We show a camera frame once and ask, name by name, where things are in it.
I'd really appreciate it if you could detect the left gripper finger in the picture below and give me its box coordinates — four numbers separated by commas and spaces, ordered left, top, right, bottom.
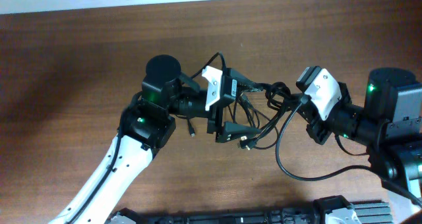
216, 122, 261, 142
227, 68, 264, 92

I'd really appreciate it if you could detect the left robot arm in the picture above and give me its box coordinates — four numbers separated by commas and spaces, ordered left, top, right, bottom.
53, 55, 263, 223

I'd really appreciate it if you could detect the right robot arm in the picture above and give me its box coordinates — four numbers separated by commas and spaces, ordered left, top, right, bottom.
296, 66, 421, 216

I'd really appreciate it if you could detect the right camera black cable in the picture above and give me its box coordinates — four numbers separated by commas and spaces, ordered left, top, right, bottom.
275, 95, 422, 207

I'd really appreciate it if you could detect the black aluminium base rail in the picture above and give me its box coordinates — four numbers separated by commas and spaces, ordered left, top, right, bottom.
105, 196, 393, 224

